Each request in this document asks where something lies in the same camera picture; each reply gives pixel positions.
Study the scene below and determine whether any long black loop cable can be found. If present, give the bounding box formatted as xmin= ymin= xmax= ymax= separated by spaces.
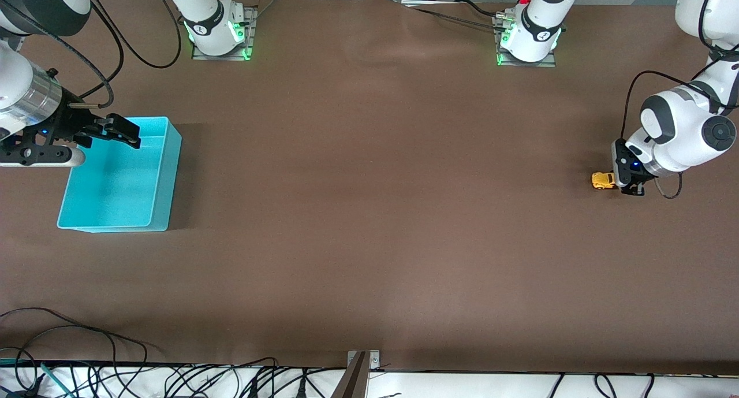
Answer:
xmin=0 ymin=307 xmax=150 ymax=382

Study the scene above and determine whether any black base supply cable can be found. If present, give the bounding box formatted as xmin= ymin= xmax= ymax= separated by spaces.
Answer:
xmin=398 ymin=0 xmax=512 ymax=30

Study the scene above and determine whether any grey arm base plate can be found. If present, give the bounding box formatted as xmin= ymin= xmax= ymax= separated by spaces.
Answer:
xmin=192 ymin=5 xmax=258 ymax=61
xmin=495 ymin=14 xmax=558 ymax=68

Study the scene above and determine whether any dark metal bar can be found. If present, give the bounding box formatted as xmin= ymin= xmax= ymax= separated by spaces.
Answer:
xmin=331 ymin=352 xmax=368 ymax=398

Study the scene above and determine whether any black hanging loop cable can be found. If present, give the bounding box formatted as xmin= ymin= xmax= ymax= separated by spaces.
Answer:
xmin=84 ymin=0 xmax=182 ymax=69

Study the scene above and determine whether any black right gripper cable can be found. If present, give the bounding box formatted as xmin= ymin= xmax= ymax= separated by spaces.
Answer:
xmin=0 ymin=0 xmax=113 ymax=109

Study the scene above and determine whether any black cable bundle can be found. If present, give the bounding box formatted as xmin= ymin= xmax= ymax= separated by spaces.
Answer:
xmin=156 ymin=356 xmax=324 ymax=398

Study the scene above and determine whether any grey metal edge bracket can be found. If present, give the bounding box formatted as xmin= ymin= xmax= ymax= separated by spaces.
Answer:
xmin=346 ymin=350 xmax=381 ymax=371

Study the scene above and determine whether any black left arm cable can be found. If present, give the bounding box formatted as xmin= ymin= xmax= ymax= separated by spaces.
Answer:
xmin=619 ymin=69 xmax=728 ymax=200

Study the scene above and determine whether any turquoise plastic bin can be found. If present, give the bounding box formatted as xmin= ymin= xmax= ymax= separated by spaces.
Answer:
xmin=57 ymin=116 xmax=182 ymax=233

